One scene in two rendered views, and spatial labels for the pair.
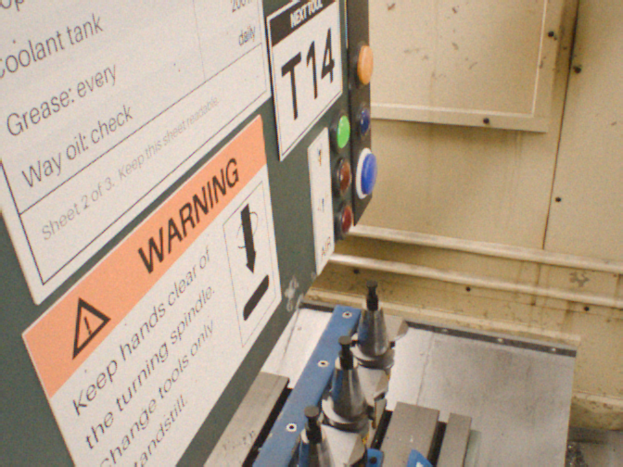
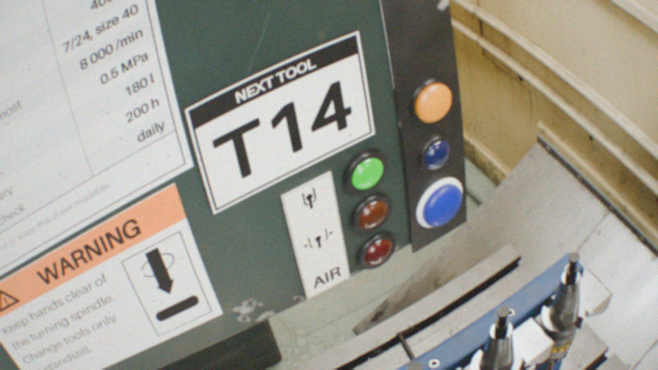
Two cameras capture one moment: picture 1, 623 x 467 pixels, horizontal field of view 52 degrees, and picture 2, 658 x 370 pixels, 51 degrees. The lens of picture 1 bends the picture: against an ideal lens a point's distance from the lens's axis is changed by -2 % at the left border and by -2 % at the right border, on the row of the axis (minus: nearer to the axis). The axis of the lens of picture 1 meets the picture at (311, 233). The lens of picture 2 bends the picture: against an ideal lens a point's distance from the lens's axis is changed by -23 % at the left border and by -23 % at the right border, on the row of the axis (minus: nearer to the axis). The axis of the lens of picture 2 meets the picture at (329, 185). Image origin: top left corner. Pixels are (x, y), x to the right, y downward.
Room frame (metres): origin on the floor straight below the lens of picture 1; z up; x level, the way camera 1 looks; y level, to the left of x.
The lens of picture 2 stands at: (0.10, -0.26, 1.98)
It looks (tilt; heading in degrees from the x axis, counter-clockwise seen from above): 42 degrees down; 44
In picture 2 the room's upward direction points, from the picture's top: 11 degrees counter-clockwise
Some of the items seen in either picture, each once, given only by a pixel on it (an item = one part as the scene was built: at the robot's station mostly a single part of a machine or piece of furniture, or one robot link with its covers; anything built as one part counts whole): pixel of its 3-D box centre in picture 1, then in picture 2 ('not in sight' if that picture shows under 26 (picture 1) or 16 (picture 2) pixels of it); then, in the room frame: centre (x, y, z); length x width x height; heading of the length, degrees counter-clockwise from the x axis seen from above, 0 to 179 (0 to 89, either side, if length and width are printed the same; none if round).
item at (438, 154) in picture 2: (363, 121); (437, 154); (0.41, -0.04, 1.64); 0.02 x 0.01 x 0.02; 158
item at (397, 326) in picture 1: (383, 326); (590, 295); (0.70, -0.09, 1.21); 0.07 x 0.05 x 0.01; 68
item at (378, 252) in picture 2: (345, 220); (377, 252); (0.37, -0.02, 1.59); 0.02 x 0.01 x 0.02; 158
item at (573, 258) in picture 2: (372, 294); (572, 266); (0.65, -0.07, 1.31); 0.02 x 0.02 x 0.03
